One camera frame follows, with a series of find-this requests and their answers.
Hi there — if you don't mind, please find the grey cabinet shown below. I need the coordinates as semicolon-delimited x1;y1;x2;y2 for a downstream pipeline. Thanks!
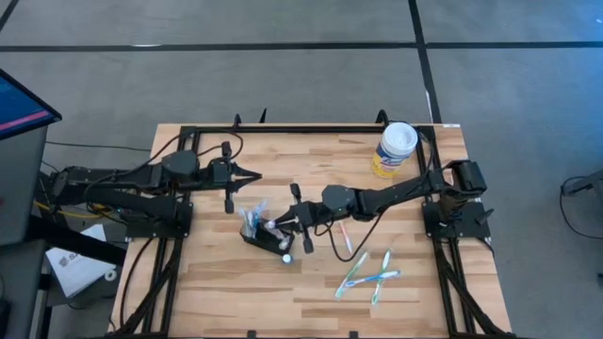
0;125;50;246

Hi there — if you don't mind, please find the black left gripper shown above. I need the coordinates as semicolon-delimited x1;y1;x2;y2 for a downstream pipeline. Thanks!
206;139;263;216

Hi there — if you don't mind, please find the black wire caddy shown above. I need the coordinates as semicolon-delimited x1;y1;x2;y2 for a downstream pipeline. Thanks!
238;214;296;258

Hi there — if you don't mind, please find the black stand beam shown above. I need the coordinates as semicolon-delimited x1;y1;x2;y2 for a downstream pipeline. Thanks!
25;214;128;266

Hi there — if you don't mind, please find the yellow cable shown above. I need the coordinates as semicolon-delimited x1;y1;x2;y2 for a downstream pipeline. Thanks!
32;200;112;220

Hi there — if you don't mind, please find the orange toothbrush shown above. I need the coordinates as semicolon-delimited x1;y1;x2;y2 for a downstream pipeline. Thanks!
337;220;354;254

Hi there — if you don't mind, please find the monitor with blue screen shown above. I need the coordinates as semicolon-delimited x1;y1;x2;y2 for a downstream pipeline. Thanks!
0;69;62;141

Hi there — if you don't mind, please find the looped black floor cable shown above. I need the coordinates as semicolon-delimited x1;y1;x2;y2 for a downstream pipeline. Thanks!
559;176;603;241

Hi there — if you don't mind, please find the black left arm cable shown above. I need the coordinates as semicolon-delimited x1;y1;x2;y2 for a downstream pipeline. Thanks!
134;130;245;173

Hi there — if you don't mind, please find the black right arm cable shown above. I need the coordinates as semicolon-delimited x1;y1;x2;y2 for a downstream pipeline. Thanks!
326;209;387;263

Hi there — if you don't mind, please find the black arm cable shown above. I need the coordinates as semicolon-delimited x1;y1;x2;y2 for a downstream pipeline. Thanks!
326;209;387;263
134;130;245;173

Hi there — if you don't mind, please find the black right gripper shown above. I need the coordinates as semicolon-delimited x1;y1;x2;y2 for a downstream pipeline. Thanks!
274;183;326;254

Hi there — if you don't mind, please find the white paper booklet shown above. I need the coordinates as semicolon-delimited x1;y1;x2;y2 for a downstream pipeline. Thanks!
45;223;118;299

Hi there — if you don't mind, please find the Lysol wipes canister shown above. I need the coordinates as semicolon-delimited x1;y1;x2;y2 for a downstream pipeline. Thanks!
371;121;419;179

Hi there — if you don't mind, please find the thin black floor cable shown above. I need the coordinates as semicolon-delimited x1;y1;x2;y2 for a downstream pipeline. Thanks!
45;139;152;153

